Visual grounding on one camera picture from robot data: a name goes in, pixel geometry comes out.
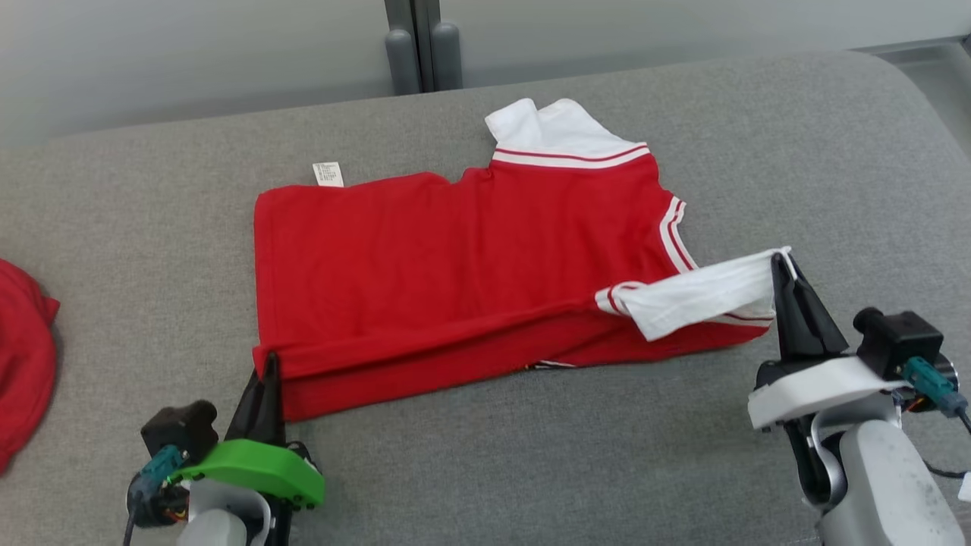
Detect right teal-plug camera cable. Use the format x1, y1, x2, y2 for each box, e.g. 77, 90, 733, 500
903, 356, 971, 437

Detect left teal-plug camera cable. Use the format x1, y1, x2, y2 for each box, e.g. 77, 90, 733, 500
124, 446, 188, 546

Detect grey partition post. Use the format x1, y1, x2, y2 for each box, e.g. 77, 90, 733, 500
383, 0, 442, 93

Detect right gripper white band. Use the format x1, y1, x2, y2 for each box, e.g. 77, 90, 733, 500
747, 253, 911, 507

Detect grey floor rail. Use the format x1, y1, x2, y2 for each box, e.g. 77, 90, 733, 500
865, 34, 971, 60

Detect red shirt with white sleeves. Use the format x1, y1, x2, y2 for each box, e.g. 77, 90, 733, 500
253, 97, 793, 422

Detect red shorts with white stripe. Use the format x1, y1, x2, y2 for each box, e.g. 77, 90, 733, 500
0, 258, 61, 475

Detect grey fabric sofa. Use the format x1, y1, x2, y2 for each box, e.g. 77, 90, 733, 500
0, 49, 971, 546

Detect teal-plug camera cable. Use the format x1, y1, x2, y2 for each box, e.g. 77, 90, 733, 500
124, 446, 188, 546
903, 356, 971, 437

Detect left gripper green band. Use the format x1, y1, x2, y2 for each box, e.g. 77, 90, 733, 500
168, 353, 325, 546

